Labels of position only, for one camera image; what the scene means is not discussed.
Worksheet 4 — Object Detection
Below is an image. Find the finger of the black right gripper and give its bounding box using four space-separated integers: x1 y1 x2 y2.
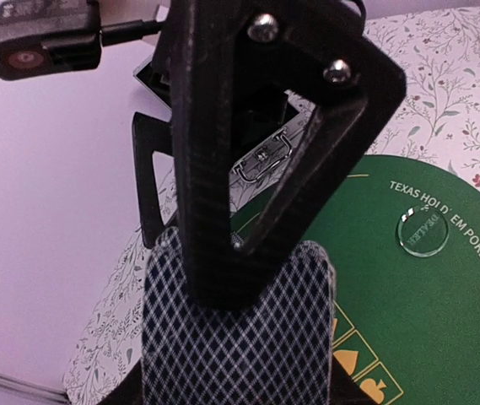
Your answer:
132 112 178 249
161 1 407 311

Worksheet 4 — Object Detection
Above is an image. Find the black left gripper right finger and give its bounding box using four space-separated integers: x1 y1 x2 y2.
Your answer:
332 362 375 405

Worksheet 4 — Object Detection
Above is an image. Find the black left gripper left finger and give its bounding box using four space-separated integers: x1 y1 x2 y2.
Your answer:
104 363 143 405

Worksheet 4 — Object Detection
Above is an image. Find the aluminium poker chip case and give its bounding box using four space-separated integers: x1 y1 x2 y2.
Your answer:
132 58 321 182

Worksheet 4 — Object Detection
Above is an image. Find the green round poker mat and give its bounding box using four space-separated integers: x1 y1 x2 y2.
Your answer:
229 154 480 405

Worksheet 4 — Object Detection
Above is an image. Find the clear dealer button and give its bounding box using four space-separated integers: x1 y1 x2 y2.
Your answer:
396 205 450 258

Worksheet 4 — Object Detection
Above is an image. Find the front aluminium rail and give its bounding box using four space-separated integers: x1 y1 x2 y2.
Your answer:
0 373 71 404

